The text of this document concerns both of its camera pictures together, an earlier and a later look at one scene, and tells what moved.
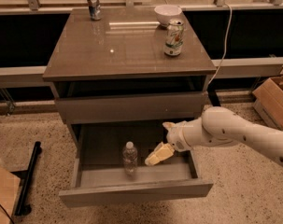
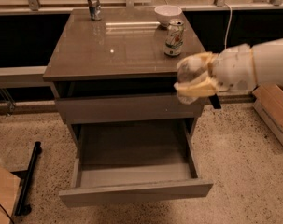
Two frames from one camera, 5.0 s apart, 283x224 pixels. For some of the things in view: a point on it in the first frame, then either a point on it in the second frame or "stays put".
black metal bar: [28, 178] stays put
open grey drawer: [99, 176] stays put
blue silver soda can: [93, 4] stays put
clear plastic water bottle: [130, 157] → [196, 73]
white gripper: [176, 137] → [234, 69]
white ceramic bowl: [167, 12] stays put
